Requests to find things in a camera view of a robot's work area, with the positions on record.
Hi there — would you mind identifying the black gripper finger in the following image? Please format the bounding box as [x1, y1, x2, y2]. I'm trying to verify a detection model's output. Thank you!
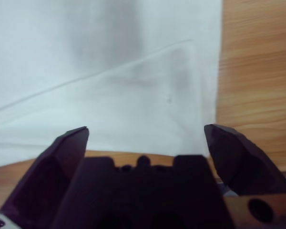
[203, 123, 286, 197]
[0, 126, 90, 229]

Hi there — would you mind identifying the white t-shirt with small print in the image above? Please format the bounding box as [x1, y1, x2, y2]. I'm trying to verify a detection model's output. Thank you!
[0, 0, 224, 170]

